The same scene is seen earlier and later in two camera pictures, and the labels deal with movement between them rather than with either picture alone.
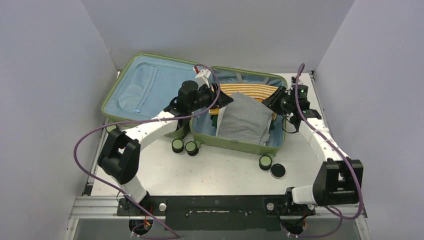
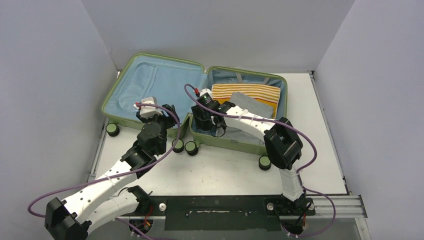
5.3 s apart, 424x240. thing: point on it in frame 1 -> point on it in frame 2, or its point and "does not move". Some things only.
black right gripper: (280, 100) -> (202, 122)
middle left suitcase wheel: (177, 145) does not move
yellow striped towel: (257, 91) does not move
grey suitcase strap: (239, 80) does not move
